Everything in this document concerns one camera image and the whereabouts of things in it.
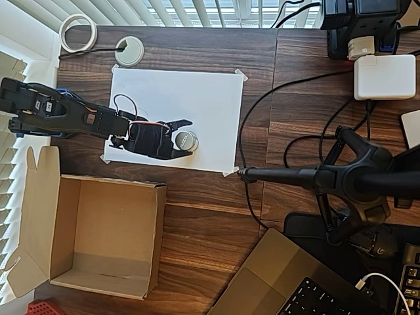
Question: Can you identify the small round silver tin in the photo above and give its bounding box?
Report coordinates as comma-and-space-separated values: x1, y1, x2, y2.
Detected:
173, 131, 200, 154

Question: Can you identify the open brown cardboard box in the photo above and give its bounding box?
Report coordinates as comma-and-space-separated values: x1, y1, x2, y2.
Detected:
5, 145, 168, 301

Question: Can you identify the white paper sheet with circles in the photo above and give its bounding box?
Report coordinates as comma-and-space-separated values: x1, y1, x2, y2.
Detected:
104, 67, 245, 174

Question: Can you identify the round white desk grommet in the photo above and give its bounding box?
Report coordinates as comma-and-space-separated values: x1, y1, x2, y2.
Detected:
114, 37, 145, 68

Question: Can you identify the cream vertical blinds, window set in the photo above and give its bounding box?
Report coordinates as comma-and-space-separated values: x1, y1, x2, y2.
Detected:
65, 0, 324, 29

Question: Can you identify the black mouse pad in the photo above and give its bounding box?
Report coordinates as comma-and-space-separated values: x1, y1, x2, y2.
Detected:
283, 211, 408, 296

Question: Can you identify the cream masking tape roll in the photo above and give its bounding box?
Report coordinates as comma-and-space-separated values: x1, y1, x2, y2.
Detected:
59, 14, 98, 54

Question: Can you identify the grey laptop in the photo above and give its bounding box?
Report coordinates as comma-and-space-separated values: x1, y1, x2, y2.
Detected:
206, 228, 387, 315

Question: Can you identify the cream vertical blinds, wide set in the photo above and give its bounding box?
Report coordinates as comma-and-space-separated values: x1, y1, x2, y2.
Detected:
0, 49, 62, 315

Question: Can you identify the black tripod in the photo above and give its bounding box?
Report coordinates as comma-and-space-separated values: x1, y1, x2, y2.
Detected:
236, 126, 420, 247

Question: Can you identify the small white plug adapter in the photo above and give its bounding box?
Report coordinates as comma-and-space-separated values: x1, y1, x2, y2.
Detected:
346, 35, 377, 62

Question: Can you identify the red perforated clamp block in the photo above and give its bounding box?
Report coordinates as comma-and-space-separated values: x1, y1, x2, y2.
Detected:
26, 299, 62, 315

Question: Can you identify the large white power adapter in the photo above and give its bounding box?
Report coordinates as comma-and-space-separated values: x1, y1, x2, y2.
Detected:
353, 54, 417, 102

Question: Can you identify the black power strip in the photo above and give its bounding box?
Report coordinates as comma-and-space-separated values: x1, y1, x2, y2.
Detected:
320, 0, 413, 60

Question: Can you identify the black Logitech mouse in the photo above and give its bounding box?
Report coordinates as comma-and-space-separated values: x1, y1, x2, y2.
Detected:
347, 226, 400, 259

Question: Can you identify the blue plug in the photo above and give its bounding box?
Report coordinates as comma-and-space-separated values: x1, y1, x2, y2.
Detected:
378, 32, 397, 54

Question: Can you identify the flat white device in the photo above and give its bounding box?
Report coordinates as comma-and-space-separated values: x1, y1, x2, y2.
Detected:
400, 110, 420, 150

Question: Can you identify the black keyboard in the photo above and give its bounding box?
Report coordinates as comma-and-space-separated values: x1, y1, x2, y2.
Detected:
398, 242, 420, 315

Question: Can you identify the long black cable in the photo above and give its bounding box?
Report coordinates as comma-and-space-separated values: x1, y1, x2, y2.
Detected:
237, 70, 357, 231

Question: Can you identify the thin black grommet cable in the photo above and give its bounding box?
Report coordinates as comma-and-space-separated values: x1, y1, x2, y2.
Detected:
58, 47, 127, 61

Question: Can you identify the black cable to power strip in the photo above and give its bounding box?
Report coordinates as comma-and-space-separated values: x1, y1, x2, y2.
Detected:
271, 0, 322, 30

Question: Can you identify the black adapter cable with loop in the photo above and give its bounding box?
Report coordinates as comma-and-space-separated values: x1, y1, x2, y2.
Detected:
283, 97, 373, 169

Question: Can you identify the white USB cable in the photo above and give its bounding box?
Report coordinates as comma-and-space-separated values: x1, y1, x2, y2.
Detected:
356, 272, 413, 315

